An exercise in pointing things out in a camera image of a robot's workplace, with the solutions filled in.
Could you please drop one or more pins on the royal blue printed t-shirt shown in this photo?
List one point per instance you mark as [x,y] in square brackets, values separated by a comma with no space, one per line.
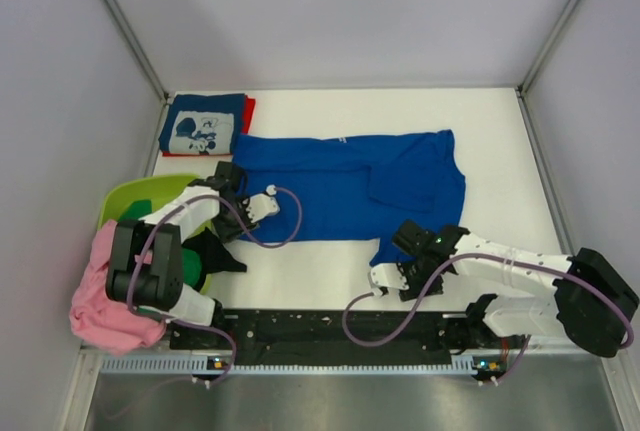
[356,188]

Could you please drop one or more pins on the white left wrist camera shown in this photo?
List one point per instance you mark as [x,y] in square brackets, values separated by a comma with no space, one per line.
[263,205]

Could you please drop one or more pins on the aluminium frame rail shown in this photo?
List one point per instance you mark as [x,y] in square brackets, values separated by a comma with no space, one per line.
[550,346]

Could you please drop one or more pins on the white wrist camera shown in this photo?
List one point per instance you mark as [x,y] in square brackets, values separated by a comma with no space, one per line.
[263,205]
[385,277]

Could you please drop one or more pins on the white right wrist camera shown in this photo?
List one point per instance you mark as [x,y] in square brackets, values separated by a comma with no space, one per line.
[385,277]

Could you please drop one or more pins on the folded navy cartoon t-shirt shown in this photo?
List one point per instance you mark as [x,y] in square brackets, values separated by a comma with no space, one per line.
[202,123]

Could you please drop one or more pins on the lime green plastic basket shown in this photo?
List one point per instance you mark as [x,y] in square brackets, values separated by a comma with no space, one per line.
[158,190]

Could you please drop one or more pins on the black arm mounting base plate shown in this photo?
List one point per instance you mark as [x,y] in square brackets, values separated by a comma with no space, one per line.
[317,338]

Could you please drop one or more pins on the folded red t-shirt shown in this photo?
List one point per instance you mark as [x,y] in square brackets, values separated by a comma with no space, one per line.
[247,116]

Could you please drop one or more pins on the green crumpled t-shirt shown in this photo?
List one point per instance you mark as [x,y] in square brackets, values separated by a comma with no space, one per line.
[156,242]

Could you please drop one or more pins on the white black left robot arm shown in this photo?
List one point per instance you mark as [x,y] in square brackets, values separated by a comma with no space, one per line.
[202,204]

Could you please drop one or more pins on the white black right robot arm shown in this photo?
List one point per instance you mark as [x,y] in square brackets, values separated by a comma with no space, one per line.
[580,297]

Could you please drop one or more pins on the pink crumpled t-shirt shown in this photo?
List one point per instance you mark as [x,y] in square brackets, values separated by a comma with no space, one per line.
[99,321]

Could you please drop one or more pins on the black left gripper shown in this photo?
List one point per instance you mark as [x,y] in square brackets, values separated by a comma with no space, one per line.
[227,233]

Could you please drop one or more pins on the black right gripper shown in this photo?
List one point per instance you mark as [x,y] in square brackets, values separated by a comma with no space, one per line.
[414,290]

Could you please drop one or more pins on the black crumpled t-shirt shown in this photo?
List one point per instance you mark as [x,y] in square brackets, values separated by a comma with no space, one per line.
[213,255]

